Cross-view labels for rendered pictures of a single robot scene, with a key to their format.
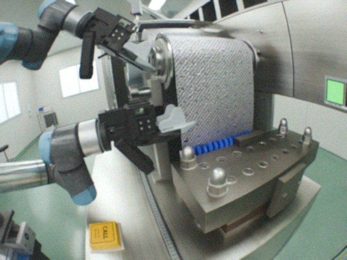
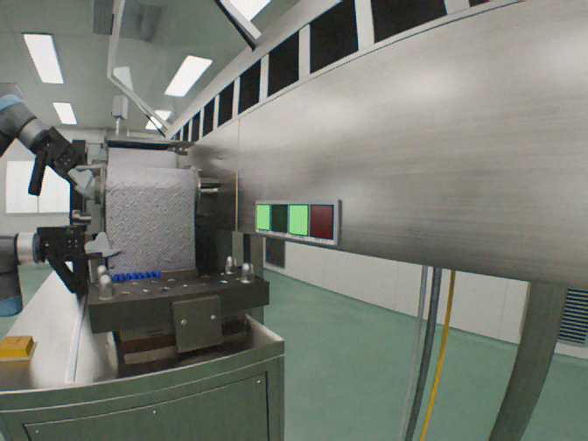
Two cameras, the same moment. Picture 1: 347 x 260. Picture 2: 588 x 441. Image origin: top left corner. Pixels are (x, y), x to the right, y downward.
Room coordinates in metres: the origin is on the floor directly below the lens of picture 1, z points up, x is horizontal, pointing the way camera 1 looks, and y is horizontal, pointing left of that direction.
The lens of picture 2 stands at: (-0.35, -0.25, 1.21)
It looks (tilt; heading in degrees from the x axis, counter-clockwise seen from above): 3 degrees down; 340
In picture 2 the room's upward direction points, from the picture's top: 1 degrees clockwise
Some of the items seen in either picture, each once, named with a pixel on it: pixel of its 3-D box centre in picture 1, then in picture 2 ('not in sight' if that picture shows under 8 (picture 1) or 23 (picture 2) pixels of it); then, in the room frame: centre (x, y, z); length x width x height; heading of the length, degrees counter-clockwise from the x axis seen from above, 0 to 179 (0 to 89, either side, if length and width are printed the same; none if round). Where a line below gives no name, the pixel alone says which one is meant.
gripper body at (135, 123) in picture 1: (128, 126); (61, 244); (0.32, 0.09, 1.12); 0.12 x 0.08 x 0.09; 107
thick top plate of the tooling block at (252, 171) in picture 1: (261, 163); (178, 296); (0.29, -0.20, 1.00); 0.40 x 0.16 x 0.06; 107
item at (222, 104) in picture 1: (222, 110); (151, 242); (0.39, -0.13, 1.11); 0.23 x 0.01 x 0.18; 107
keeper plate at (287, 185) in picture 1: (287, 191); (198, 324); (0.21, -0.24, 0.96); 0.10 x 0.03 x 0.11; 107
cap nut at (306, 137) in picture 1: (307, 134); (247, 270); (0.29, -0.37, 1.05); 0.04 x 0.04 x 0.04
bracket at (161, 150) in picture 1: (154, 134); (92, 262); (0.44, 0.06, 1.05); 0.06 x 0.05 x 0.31; 107
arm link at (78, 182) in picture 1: (74, 180); (3, 290); (0.28, 0.26, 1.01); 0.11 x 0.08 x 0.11; 65
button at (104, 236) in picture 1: (104, 235); (16, 346); (0.19, 0.18, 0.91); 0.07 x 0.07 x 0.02; 17
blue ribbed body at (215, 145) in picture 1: (226, 144); (154, 276); (0.37, -0.13, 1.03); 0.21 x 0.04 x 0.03; 107
